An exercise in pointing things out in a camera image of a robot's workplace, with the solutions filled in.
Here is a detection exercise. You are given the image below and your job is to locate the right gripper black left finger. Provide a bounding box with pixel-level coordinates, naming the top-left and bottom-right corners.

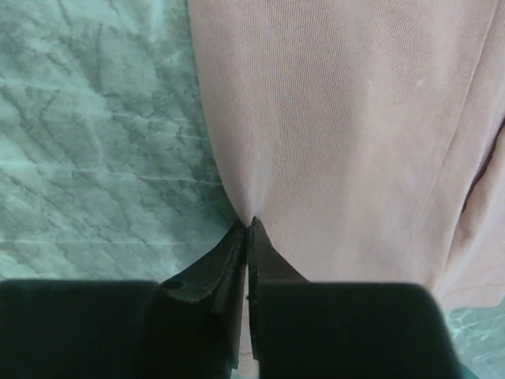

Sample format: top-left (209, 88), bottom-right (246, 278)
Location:
top-left (1, 223), bottom-right (245, 378)

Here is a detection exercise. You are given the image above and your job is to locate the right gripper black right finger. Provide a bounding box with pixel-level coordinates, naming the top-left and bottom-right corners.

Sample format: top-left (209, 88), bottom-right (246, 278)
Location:
top-left (247, 220), bottom-right (462, 378)

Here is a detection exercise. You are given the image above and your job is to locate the pink t-shirt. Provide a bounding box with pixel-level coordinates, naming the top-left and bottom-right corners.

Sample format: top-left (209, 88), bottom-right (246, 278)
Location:
top-left (188, 1), bottom-right (504, 310)

